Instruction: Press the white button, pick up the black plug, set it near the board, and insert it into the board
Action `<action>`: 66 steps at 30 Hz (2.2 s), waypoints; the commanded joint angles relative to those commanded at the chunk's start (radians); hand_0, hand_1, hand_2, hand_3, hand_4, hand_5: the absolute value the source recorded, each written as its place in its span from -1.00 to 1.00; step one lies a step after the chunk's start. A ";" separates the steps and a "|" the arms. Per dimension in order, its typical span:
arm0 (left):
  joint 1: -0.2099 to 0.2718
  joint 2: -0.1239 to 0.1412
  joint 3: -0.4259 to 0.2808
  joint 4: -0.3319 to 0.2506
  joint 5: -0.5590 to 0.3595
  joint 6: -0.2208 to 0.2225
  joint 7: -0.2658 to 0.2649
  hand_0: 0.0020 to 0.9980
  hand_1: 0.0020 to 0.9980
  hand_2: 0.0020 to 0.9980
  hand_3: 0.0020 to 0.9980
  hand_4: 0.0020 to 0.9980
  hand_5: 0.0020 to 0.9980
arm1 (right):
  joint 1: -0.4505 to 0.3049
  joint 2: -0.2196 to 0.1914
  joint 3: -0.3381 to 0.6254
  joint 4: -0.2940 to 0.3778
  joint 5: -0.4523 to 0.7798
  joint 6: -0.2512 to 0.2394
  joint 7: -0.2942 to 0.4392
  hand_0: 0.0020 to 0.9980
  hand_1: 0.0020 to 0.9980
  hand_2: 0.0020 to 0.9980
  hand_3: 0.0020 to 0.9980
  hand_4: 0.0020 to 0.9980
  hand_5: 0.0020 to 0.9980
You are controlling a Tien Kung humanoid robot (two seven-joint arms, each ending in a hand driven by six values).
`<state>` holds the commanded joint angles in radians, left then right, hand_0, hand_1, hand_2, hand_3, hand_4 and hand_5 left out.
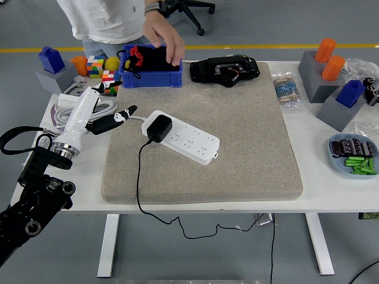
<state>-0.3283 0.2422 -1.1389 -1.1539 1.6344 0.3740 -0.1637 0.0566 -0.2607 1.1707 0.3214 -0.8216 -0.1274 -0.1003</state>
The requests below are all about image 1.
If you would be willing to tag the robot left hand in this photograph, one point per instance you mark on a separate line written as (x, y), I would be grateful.
(81, 112)

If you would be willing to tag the person's left hand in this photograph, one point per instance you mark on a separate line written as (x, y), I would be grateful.
(165, 32)

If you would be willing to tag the black plug adapter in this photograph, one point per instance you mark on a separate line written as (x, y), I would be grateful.
(160, 127)

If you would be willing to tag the white power strip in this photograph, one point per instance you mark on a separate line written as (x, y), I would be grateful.
(195, 142)

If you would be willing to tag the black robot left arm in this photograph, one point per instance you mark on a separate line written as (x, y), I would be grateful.
(32, 201)

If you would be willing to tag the green circuit board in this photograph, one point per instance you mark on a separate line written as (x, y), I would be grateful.
(368, 216)

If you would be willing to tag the purple flat piece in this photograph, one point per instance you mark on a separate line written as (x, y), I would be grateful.
(54, 116)

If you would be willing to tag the black cloth pouch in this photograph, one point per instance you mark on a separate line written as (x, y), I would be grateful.
(157, 60)

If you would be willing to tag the red and black small pouch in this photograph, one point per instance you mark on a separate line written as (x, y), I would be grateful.
(136, 54)

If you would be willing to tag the grey single-slot stand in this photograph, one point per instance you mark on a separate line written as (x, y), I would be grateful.
(66, 75)
(334, 115)

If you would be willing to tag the multicolour puzzle cube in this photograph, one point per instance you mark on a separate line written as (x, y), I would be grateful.
(108, 76)
(96, 68)

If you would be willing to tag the orange plastic cone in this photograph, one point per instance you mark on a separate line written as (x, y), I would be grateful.
(80, 65)

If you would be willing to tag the blue plastic bin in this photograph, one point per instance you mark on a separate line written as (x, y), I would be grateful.
(154, 80)

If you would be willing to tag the black machine housing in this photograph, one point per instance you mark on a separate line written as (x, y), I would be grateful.
(207, 69)

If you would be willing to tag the yellow ball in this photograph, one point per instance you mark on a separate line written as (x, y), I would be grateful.
(112, 62)

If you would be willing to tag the blue house-shaped block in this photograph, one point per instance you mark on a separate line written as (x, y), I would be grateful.
(350, 93)
(51, 60)

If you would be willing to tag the person's torso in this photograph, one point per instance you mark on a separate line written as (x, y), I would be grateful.
(97, 20)

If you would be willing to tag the clear bag of resistors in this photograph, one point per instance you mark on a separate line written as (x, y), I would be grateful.
(287, 91)

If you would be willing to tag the white table leg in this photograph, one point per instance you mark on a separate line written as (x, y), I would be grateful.
(108, 245)
(319, 245)

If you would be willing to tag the grey-brown mat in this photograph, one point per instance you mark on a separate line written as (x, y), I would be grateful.
(237, 162)

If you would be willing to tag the orange cylinder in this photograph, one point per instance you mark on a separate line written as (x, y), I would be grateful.
(333, 68)
(325, 50)

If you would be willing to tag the grey two-slot stand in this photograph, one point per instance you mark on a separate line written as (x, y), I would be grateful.
(322, 91)

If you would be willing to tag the large clear plastic bag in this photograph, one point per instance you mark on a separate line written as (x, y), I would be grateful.
(359, 68)

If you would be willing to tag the black capacitor with print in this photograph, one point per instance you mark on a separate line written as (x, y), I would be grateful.
(335, 148)
(354, 146)
(345, 147)
(361, 148)
(369, 150)

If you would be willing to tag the black loose capacitor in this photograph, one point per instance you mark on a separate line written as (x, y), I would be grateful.
(369, 82)
(373, 96)

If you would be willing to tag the light blue plate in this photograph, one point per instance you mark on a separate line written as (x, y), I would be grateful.
(337, 165)

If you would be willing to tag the small clear plastic bag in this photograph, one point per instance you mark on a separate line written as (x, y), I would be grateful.
(367, 128)

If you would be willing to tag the green battery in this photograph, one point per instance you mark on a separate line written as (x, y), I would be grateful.
(355, 159)
(365, 163)
(364, 172)
(352, 162)
(371, 164)

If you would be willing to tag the white wall plug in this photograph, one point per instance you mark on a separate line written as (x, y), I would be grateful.
(79, 81)

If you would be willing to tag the metal bracket under table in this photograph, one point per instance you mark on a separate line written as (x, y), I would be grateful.
(263, 220)

